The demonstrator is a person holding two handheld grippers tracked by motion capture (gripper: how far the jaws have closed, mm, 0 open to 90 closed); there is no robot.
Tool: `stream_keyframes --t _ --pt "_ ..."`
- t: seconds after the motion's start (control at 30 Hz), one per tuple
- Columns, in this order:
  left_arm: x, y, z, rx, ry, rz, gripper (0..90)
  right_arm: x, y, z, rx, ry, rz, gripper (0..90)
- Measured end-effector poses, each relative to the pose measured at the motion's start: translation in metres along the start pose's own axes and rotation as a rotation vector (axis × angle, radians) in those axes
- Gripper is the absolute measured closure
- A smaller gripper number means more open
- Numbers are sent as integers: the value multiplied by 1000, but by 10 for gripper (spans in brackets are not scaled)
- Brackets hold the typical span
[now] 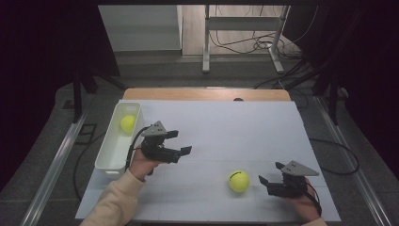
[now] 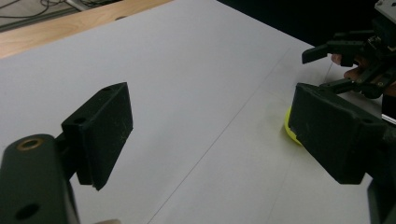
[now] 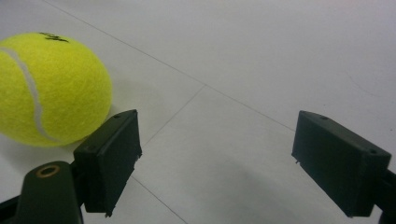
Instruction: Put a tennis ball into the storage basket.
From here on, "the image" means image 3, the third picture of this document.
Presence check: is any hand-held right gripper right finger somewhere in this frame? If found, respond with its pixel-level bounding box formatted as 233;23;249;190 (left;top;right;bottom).
291;110;392;218

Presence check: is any yellow tennis ball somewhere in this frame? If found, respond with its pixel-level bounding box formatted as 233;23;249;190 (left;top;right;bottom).
0;32;113;148

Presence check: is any white table cover board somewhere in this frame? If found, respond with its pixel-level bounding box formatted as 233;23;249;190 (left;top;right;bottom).
0;0;396;224

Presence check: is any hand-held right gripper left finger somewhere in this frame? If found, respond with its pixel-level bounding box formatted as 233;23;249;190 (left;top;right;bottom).
73;108;143;218

